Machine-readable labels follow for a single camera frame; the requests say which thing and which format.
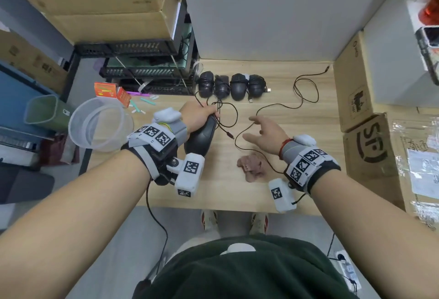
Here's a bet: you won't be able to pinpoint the grey right wrist sleeve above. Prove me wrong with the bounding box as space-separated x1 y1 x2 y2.
282 139 303 164

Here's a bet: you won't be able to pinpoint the green trash bin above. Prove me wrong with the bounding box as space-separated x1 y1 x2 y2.
24 94 75 133

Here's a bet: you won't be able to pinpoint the grey slatted panel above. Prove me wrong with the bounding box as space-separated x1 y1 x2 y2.
0 134 40 154

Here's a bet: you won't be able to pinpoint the small stamped cardboard box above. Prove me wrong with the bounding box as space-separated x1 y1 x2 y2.
333 31 418 133

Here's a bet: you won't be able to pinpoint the person's right forearm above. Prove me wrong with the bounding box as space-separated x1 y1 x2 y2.
310 168 439 299

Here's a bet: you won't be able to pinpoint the black stacked tray rack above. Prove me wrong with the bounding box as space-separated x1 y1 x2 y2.
75 0 200 97

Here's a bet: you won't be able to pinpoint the orange box with green print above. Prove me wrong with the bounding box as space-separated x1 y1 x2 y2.
94 82 118 99

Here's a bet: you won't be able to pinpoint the phone with colourful case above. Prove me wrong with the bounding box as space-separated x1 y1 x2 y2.
415 26 439 86

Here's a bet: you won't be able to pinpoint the white wrist puck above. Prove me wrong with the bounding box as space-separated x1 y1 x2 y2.
152 108 183 125
293 134 317 148

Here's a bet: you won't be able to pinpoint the black computer mouse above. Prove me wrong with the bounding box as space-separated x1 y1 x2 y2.
198 71 215 99
247 74 268 99
230 73 250 101
184 115 219 157
214 75 231 101

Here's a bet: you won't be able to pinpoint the person's left forearm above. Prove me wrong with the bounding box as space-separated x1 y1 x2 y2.
0 149 152 299

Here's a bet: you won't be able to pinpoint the white chest device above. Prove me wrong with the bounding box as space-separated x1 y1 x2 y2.
219 243 257 256

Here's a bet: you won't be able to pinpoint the black left rig cable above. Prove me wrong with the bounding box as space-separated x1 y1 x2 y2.
146 180 169 275

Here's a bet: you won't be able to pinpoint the white right wrist puck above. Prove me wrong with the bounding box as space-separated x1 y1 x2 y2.
293 134 317 148

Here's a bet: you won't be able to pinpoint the grey left wrist sleeve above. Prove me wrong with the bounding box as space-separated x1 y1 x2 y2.
170 120 189 146

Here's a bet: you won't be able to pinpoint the cardboard box with black logo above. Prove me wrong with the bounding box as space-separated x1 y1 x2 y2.
343 113 439 233

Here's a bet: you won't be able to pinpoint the red string bracelet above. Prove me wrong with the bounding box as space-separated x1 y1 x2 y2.
278 138 294 160

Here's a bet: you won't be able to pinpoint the left wrist camera rig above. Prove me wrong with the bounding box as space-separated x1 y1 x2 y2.
120 123 206 198

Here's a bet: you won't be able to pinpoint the clear plastic basin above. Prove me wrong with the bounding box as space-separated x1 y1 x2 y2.
68 97 135 153

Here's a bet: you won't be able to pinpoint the person's beige trousers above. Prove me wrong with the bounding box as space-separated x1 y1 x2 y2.
164 237 224 266

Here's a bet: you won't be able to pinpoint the plain cardboard box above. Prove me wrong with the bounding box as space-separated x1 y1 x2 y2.
46 0 183 46

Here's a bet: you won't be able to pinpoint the cardboard box with small prints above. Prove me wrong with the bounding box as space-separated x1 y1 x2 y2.
0 29 68 95

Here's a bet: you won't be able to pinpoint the white left wrist puck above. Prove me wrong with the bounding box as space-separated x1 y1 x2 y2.
152 108 183 125

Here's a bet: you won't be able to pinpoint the person's left hand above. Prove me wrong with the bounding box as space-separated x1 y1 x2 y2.
179 100 221 135

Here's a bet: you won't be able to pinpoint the black right rig cable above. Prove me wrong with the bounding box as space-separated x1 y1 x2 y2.
327 233 358 291

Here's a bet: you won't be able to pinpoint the blue panel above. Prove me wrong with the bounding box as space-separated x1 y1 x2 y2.
0 65 55 138

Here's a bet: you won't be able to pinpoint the pink fluffy wiping cloth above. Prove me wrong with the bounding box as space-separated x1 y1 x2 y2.
236 154 267 183

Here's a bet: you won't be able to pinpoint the grey wrist sleeve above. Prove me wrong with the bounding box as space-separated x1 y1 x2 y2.
170 120 189 146
282 139 303 164

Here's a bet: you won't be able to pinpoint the dark red bag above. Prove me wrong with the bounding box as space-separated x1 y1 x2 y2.
39 134 80 167

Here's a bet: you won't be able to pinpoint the person's right hand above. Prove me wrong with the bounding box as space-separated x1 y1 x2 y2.
242 115 291 156

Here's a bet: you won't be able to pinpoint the person's dark shirt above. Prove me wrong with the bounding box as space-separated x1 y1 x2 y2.
132 235 359 299

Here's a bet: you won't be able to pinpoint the orange bottle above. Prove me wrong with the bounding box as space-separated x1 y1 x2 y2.
418 0 439 27

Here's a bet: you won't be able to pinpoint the white power strip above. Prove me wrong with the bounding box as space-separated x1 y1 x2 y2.
334 250 361 292

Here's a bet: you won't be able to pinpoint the black rig cable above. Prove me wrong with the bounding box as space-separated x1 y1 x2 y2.
327 233 358 291
146 180 169 275

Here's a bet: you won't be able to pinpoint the large white box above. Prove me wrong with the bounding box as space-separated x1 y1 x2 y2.
363 0 439 108

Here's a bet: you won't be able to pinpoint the person's left shoe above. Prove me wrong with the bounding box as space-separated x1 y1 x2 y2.
200 210 220 231

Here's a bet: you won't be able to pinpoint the dark grey padded seat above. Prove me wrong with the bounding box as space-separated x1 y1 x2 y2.
0 166 55 205

